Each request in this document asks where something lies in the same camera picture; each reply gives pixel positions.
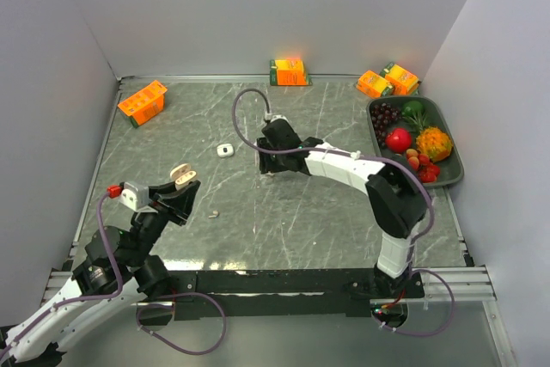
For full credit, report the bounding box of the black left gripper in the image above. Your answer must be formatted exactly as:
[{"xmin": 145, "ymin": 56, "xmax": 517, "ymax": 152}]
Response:
[{"xmin": 127, "ymin": 175, "xmax": 200, "ymax": 266}]

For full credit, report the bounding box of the white earbud charging case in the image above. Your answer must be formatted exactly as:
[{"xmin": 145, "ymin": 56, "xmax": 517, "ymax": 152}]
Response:
[{"xmin": 217, "ymin": 144, "xmax": 235, "ymax": 158}]

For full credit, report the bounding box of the orange box centre back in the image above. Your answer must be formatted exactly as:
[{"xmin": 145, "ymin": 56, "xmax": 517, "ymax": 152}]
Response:
[{"xmin": 269, "ymin": 59, "xmax": 312, "ymax": 86}]

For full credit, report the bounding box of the orange box far left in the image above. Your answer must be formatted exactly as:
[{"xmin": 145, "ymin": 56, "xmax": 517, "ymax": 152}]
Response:
[{"xmin": 118, "ymin": 80, "xmax": 168, "ymax": 128}]

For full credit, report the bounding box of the orange box right front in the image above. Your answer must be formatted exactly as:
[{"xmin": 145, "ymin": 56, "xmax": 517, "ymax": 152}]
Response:
[{"xmin": 356, "ymin": 70, "xmax": 394, "ymax": 99}]

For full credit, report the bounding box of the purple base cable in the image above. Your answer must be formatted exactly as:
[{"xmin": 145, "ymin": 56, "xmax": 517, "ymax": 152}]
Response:
[
  {"xmin": 371, "ymin": 267, "xmax": 455, "ymax": 337},
  {"xmin": 135, "ymin": 291, "xmax": 228, "ymax": 356}
]

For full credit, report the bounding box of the purple camera cable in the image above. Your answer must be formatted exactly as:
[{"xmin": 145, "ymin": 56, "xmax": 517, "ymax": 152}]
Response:
[
  {"xmin": 231, "ymin": 89, "xmax": 436, "ymax": 278},
  {"xmin": 0, "ymin": 184, "xmax": 125, "ymax": 355}
]

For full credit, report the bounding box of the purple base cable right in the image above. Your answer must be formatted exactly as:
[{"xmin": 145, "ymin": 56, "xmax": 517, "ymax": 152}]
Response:
[{"xmin": 371, "ymin": 267, "xmax": 455, "ymax": 337}]

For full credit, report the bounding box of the green lime with leaves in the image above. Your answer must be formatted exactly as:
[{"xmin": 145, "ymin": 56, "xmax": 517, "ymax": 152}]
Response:
[{"xmin": 401, "ymin": 101, "xmax": 430, "ymax": 132}]

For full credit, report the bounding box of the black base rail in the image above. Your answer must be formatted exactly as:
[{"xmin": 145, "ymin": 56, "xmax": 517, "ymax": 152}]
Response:
[{"xmin": 118, "ymin": 266, "xmax": 426, "ymax": 321}]

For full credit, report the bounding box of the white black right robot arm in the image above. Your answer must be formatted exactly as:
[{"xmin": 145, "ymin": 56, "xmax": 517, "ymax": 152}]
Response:
[{"xmin": 256, "ymin": 118, "xmax": 431, "ymax": 297}]

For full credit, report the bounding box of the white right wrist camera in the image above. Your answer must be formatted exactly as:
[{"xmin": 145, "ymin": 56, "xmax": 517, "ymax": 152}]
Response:
[{"xmin": 264, "ymin": 112, "xmax": 288, "ymax": 125}]

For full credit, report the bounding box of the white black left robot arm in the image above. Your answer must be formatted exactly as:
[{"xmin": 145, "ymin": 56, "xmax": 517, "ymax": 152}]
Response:
[{"xmin": 1, "ymin": 180, "xmax": 201, "ymax": 366}]

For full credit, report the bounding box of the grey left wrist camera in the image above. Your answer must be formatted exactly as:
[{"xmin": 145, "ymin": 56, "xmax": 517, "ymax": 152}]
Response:
[{"xmin": 119, "ymin": 181, "xmax": 150, "ymax": 212}]

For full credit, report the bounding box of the red yellow cherry bunch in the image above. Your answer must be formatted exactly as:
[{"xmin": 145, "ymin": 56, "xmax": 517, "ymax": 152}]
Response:
[{"xmin": 405, "ymin": 149, "xmax": 441, "ymax": 184}]

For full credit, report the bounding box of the orange box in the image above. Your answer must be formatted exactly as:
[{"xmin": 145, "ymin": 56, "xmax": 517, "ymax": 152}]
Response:
[
  {"xmin": 379, "ymin": 62, "xmax": 421, "ymax": 95},
  {"xmin": 356, "ymin": 70, "xmax": 394, "ymax": 99},
  {"xmin": 269, "ymin": 59, "xmax": 312, "ymax": 86},
  {"xmin": 118, "ymin": 80, "xmax": 168, "ymax": 128}
]

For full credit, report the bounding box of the beige earbud charging case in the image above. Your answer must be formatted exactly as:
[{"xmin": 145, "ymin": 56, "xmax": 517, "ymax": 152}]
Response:
[{"xmin": 170, "ymin": 163, "xmax": 198, "ymax": 190}]

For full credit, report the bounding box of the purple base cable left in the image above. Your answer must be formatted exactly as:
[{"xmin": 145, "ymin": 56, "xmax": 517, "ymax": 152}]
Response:
[{"xmin": 135, "ymin": 291, "xmax": 228, "ymax": 356}]

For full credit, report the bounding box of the red apple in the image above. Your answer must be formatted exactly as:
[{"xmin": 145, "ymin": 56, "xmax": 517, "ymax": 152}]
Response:
[{"xmin": 385, "ymin": 128, "xmax": 413, "ymax": 153}]

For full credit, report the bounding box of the dark green fruit tray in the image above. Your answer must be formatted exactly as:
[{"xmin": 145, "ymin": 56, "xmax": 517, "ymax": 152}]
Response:
[{"xmin": 366, "ymin": 95, "xmax": 463, "ymax": 187}]

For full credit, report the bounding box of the dark purple grape bunch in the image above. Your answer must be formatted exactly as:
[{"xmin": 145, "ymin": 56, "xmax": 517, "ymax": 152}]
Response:
[{"xmin": 369, "ymin": 103, "xmax": 401, "ymax": 148}]

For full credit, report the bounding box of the orange spiky fruit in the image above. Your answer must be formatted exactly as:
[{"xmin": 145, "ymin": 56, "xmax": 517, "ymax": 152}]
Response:
[{"xmin": 416, "ymin": 126, "xmax": 453, "ymax": 162}]

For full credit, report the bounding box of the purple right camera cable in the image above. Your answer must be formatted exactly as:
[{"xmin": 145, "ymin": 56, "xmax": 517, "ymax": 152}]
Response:
[{"xmin": 231, "ymin": 89, "xmax": 436, "ymax": 278}]

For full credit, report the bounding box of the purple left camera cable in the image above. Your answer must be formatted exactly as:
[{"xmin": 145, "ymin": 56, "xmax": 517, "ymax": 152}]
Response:
[{"xmin": 0, "ymin": 184, "xmax": 125, "ymax": 355}]

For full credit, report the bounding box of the orange box right back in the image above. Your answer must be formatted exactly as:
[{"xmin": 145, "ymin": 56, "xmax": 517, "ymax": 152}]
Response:
[{"xmin": 379, "ymin": 62, "xmax": 421, "ymax": 95}]

